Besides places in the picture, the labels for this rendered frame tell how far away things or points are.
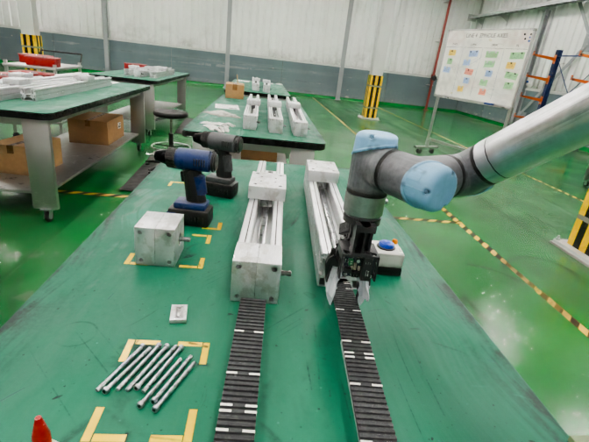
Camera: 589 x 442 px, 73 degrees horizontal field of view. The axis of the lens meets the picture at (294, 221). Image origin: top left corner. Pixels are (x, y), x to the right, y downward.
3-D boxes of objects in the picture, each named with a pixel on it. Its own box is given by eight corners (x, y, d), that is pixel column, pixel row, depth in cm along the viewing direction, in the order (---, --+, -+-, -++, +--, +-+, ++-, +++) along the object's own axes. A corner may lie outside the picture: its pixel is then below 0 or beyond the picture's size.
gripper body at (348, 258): (336, 281, 75) (345, 222, 71) (330, 260, 83) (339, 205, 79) (376, 285, 76) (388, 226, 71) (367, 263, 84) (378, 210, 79)
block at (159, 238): (185, 267, 94) (185, 231, 90) (135, 264, 93) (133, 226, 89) (193, 249, 103) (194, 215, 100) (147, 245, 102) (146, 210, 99)
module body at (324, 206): (358, 289, 94) (365, 257, 90) (316, 285, 93) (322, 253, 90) (327, 187, 168) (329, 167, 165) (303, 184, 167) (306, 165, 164)
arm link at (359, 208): (343, 184, 77) (385, 188, 78) (339, 206, 79) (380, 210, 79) (349, 196, 70) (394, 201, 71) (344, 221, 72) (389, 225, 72)
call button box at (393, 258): (400, 276, 102) (405, 254, 99) (363, 273, 101) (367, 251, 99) (393, 261, 109) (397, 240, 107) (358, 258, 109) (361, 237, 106)
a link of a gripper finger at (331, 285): (319, 313, 80) (336, 274, 77) (316, 296, 85) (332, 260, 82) (333, 317, 80) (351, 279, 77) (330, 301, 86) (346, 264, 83)
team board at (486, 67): (411, 152, 689) (439, 27, 617) (433, 153, 710) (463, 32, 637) (480, 178, 564) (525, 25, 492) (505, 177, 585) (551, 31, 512)
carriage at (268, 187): (283, 210, 120) (286, 188, 118) (246, 207, 119) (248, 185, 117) (284, 194, 135) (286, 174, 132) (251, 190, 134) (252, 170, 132)
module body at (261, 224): (278, 282, 93) (281, 249, 89) (235, 278, 92) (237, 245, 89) (281, 182, 167) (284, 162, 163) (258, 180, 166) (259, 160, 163)
